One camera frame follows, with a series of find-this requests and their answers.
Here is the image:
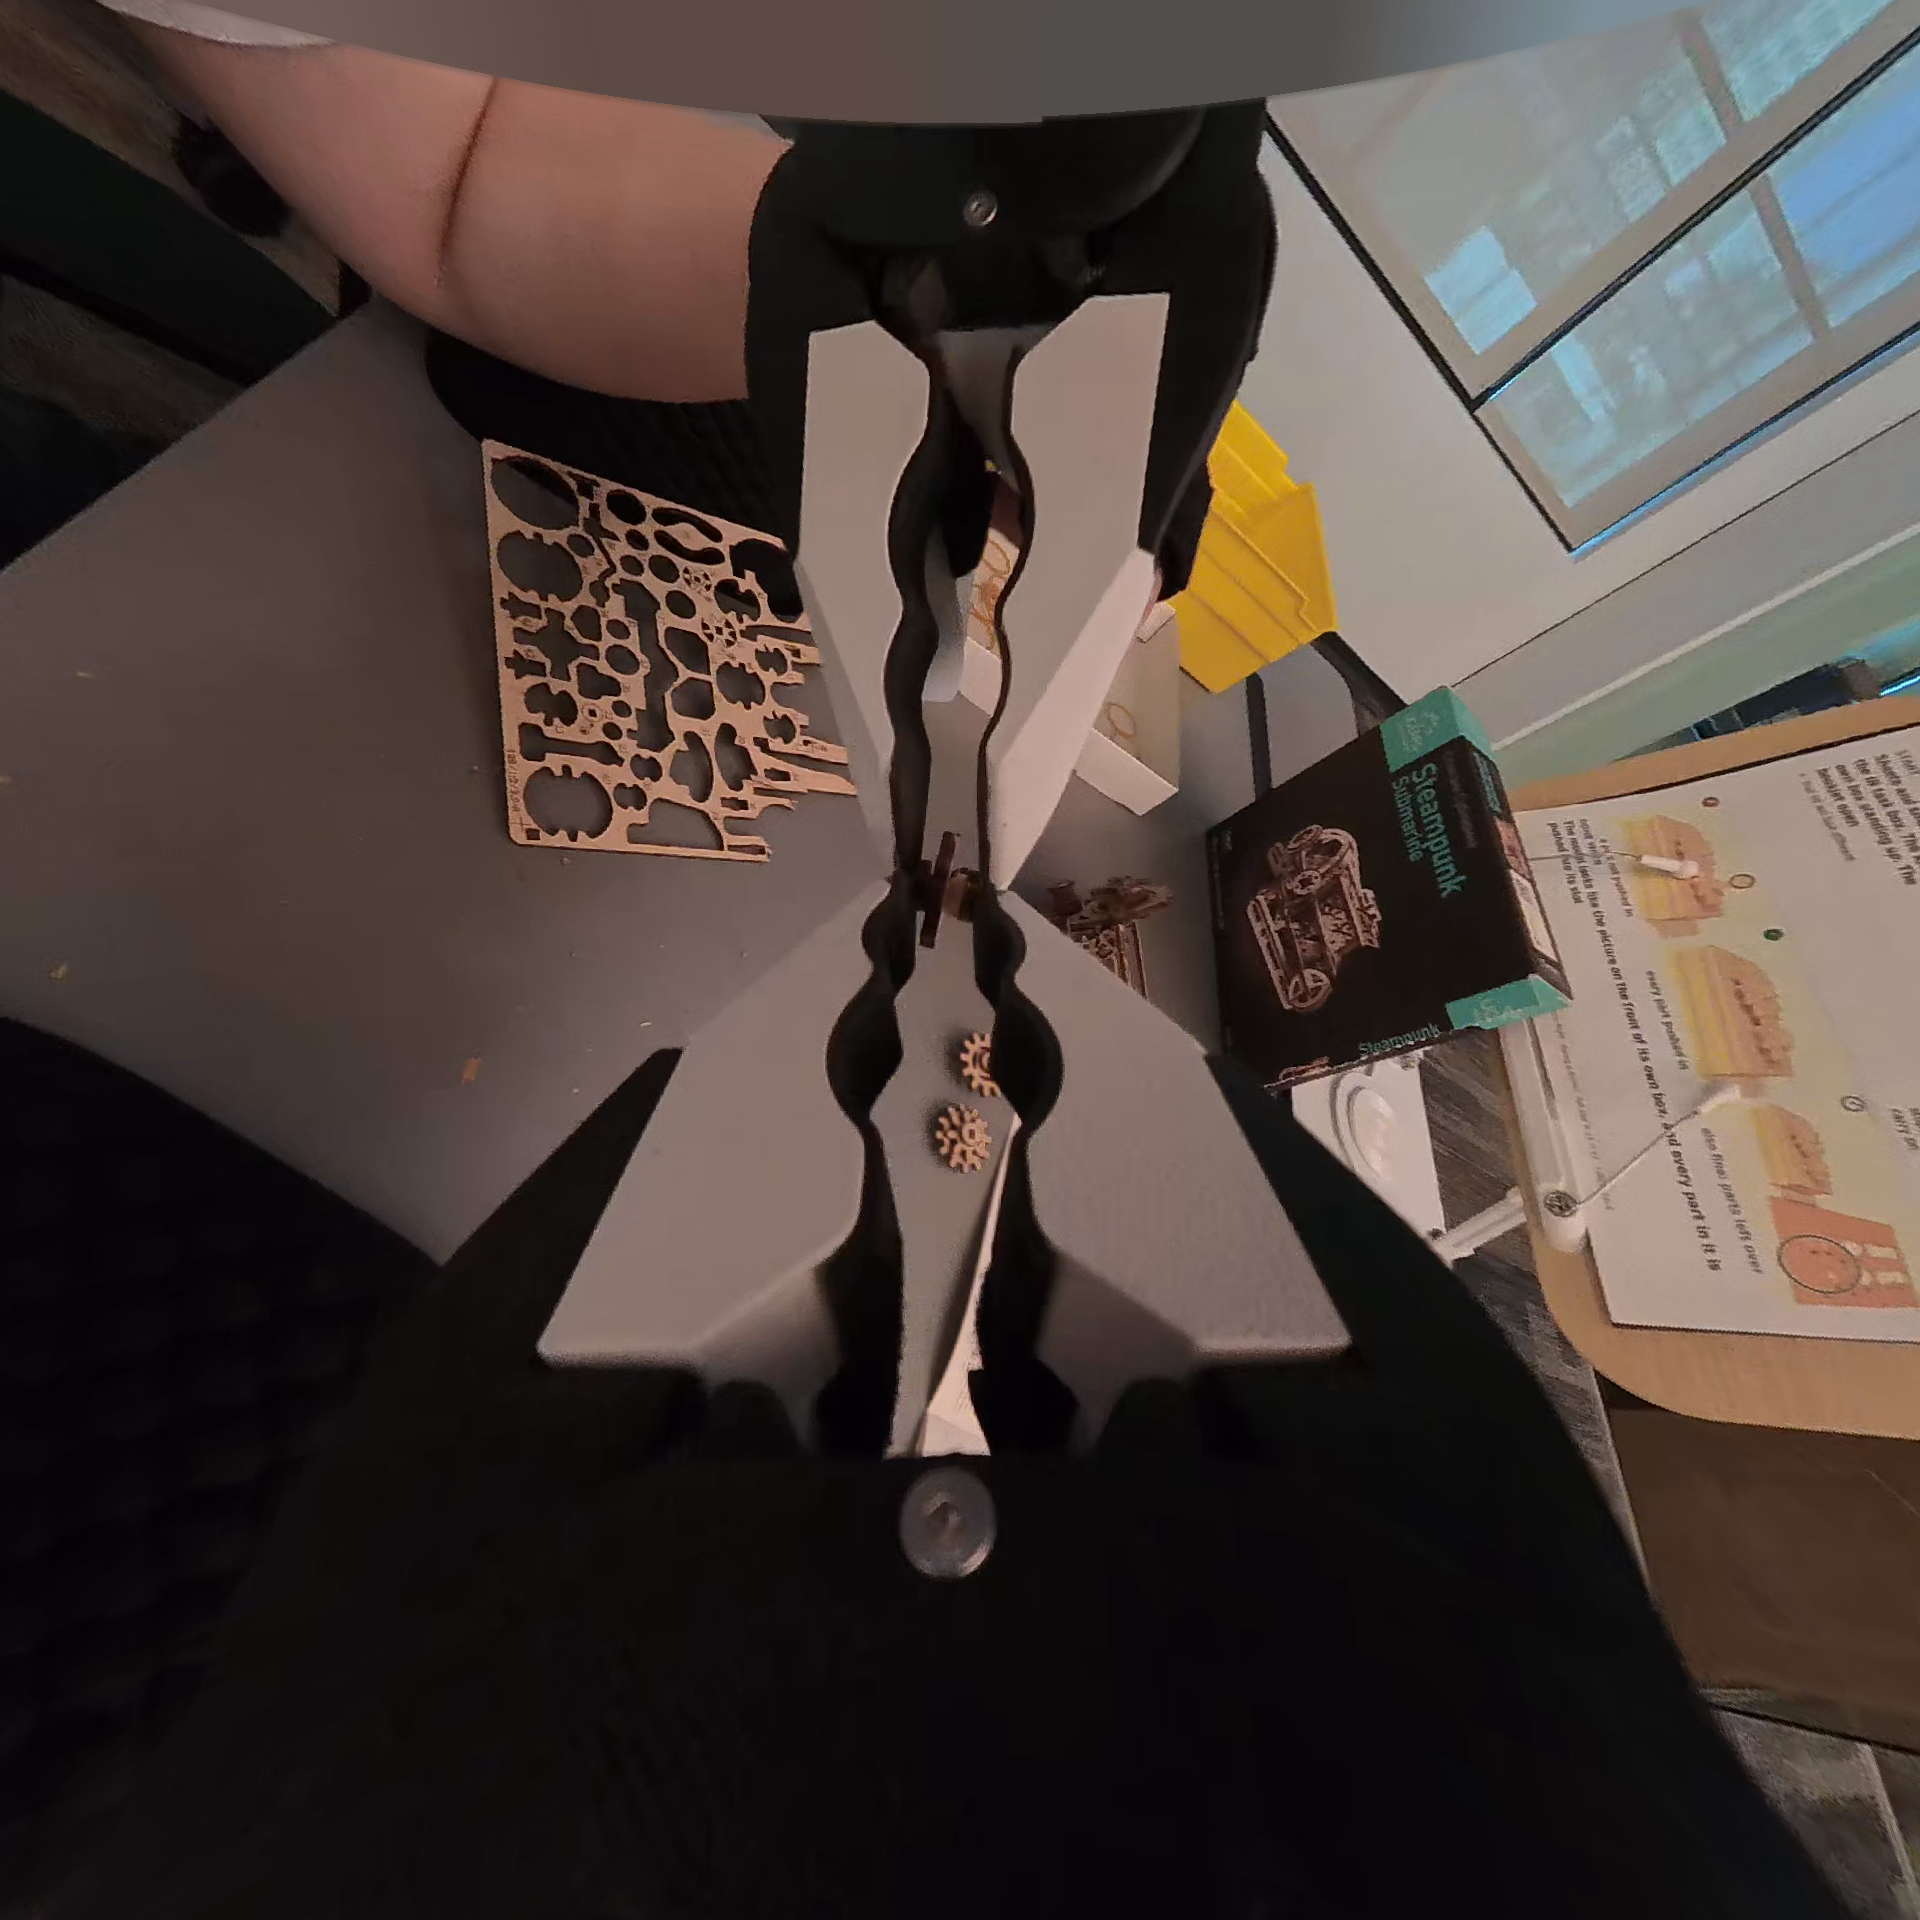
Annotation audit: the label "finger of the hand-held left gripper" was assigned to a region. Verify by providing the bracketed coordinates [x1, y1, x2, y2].
[791, 319, 942, 874]
[972, 293, 1175, 888]

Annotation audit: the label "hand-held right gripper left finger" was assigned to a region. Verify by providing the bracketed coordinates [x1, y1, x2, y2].
[535, 880, 923, 1408]

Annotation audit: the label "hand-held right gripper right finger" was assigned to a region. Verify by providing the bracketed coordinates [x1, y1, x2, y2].
[975, 884, 1356, 1408]

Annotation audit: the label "person's left forearm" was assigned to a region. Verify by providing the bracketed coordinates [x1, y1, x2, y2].
[142, 29, 789, 409]

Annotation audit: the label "partly built wooden model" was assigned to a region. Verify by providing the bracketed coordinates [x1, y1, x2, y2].
[1039, 873, 1160, 1001]

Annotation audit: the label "black model kit box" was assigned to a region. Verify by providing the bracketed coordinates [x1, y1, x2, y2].
[1205, 685, 1576, 1095]

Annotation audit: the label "nested yellow plastic bins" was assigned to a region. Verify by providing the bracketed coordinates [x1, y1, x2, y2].
[1160, 399, 1342, 696]

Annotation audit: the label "printed instruction booklet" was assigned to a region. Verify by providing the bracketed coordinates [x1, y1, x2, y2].
[912, 1152, 1009, 1461]

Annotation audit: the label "white cardboard tray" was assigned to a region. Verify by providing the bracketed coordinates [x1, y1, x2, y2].
[919, 506, 1191, 818]

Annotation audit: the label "laser-cut plywood sheet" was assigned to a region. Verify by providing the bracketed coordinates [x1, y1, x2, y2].
[480, 434, 862, 868]

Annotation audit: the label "instruction poster board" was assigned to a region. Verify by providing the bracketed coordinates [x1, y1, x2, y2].
[1504, 693, 1920, 1445]

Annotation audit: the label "black padded wrist rest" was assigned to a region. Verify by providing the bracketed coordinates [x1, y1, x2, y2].
[0, 1016, 495, 1920]

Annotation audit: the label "glass window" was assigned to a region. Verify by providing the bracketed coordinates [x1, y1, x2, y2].
[1263, 0, 1920, 560]

